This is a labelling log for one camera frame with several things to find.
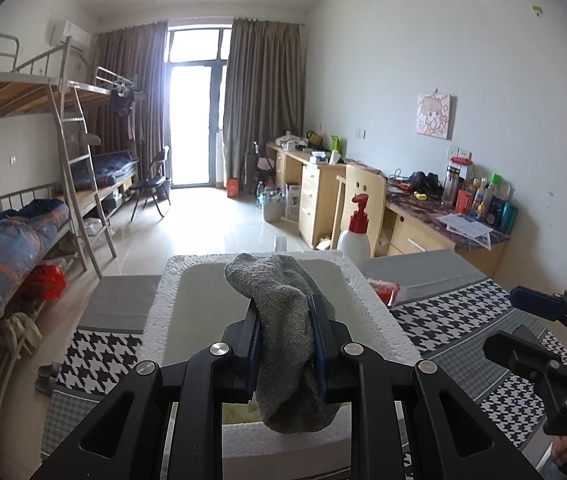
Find red plastic bag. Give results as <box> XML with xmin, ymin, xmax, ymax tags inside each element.
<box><xmin>28</xmin><ymin>264</ymin><xmax>68</xmax><ymax>302</ymax></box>

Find dark trolley bag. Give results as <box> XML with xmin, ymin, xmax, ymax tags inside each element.
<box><xmin>241</xmin><ymin>141</ymin><xmax>274</xmax><ymax>191</ymax></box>

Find black folding chair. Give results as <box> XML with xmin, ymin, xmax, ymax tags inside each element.
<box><xmin>128</xmin><ymin>146</ymin><xmax>172</xmax><ymax>223</ymax></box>

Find white pump bottle red nozzle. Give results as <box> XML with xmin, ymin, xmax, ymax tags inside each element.
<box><xmin>337</xmin><ymin>193</ymin><xmax>371</xmax><ymax>271</ymax></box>

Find white carton box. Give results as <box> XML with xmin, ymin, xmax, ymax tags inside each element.
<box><xmin>286</xmin><ymin>182</ymin><xmax>304</xmax><ymax>221</ymax></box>

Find white air conditioner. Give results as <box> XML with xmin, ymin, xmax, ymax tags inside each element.
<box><xmin>48</xmin><ymin>21</ymin><xmax>90</xmax><ymax>52</ymax></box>

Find wide brown curtain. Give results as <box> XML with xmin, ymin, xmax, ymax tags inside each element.
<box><xmin>221</xmin><ymin>17</ymin><xmax>309</xmax><ymax>186</ymax></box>

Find small metal bunk bed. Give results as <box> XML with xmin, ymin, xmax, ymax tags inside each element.
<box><xmin>66</xmin><ymin>65</ymin><xmax>169</xmax><ymax>221</ymax></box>

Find houndstooth tablecloth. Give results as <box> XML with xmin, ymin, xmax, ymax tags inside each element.
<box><xmin>38</xmin><ymin>247</ymin><xmax>567</xmax><ymax>480</ymax></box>

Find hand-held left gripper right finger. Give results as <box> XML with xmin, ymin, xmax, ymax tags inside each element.
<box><xmin>307</xmin><ymin>294</ymin><xmax>544</xmax><ymax>480</ymax></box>

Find hanging dark clothes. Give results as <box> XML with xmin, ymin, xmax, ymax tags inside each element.
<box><xmin>110</xmin><ymin>87</ymin><xmax>147</xmax><ymax>141</ymax></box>

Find printed papers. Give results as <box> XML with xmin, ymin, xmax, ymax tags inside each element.
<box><xmin>436</xmin><ymin>212</ymin><xmax>493</xmax><ymax>251</ymax></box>

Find grey towel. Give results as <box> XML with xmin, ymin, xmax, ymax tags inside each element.
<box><xmin>224</xmin><ymin>252</ymin><xmax>339</xmax><ymax>433</ymax></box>

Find beige cloth bundle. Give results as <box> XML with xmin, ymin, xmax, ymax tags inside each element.
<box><xmin>0</xmin><ymin>311</ymin><xmax>43</xmax><ymax>351</ymax></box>

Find person's right hand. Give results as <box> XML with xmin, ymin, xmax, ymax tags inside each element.
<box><xmin>551</xmin><ymin>435</ymin><xmax>567</xmax><ymax>476</ymax></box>

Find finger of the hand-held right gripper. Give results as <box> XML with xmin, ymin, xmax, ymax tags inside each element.
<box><xmin>510</xmin><ymin>285</ymin><xmax>567</xmax><ymax>333</ymax></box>
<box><xmin>482</xmin><ymin>325</ymin><xmax>567</xmax><ymax>386</ymax></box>

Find white foam box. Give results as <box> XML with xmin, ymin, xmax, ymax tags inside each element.
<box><xmin>138</xmin><ymin>251</ymin><xmax>407</xmax><ymax>458</ymax></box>

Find pale plastic bucket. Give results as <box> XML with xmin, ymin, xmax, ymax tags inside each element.
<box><xmin>254</xmin><ymin>182</ymin><xmax>287</xmax><ymax>222</ymax></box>

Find wall poster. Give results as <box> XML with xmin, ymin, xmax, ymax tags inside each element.
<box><xmin>416</xmin><ymin>92</ymin><xmax>454</xmax><ymax>140</ymax></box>

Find dark blue mattress bedding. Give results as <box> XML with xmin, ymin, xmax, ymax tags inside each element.
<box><xmin>74</xmin><ymin>152</ymin><xmax>139</xmax><ymax>192</ymax></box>

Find black headphones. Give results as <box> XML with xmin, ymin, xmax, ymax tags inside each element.
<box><xmin>409</xmin><ymin>171</ymin><xmax>444</xmax><ymax>196</ymax></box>

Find narrow brown curtain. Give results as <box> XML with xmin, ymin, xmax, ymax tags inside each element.
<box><xmin>94</xmin><ymin>21</ymin><xmax>169</xmax><ymax>188</ymax></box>

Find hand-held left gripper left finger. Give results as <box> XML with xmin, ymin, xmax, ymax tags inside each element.
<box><xmin>28</xmin><ymin>300</ymin><xmax>264</xmax><ymax>480</ymax></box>

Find wooden chair with smiley face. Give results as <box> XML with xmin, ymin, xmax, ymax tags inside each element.
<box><xmin>331</xmin><ymin>162</ymin><xmax>388</xmax><ymax>256</ymax></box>

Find red snack packet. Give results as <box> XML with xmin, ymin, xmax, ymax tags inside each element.
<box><xmin>368</xmin><ymin>280</ymin><xmax>401</xmax><ymax>308</ymax></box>

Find clear tumbler with dark lid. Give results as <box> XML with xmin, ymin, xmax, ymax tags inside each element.
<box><xmin>443</xmin><ymin>160</ymin><xmax>461</xmax><ymax>205</ymax></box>

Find blue plaid bedding bundle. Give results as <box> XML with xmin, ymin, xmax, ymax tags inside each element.
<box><xmin>0</xmin><ymin>199</ymin><xmax>72</xmax><ymax>317</ymax></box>

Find large metal bunk bed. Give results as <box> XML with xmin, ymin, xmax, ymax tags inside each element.
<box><xmin>0</xmin><ymin>31</ymin><xmax>119</xmax><ymax>321</ymax></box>

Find glass balcony door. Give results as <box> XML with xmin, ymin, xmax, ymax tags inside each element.
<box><xmin>166</xmin><ymin>22</ymin><xmax>234</xmax><ymax>188</ymax></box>

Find teal canister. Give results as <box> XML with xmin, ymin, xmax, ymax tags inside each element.
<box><xmin>499</xmin><ymin>201</ymin><xmax>518</xmax><ymax>233</ymax></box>

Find wooden desk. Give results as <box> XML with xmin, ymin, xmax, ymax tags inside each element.
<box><xmin>266</xmin><ymin>141</ymin><xmax>507</xmax><ymax>278</ymax></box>

